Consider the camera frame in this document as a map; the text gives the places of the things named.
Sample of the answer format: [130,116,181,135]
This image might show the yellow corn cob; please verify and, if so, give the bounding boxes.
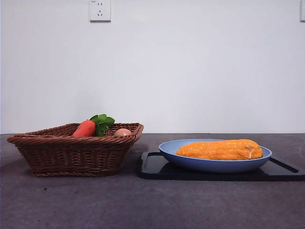
[175,139,263,160]

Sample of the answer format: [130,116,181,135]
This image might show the blue plate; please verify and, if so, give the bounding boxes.
[158,139,272,174]

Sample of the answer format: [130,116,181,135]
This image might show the brown wicker basket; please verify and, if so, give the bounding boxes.
[7,122,144,177]

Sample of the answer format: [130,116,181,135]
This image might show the brown egg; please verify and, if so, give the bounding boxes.
[113,128,132,137]

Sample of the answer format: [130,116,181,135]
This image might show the black rectangular tray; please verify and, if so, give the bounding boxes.
[137,151,305,181]

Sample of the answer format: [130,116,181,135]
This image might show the orange carrot with green leaves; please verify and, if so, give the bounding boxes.
[71,114,116,137]

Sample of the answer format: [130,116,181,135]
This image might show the white wall socket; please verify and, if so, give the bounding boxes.
[90,0,112,23]

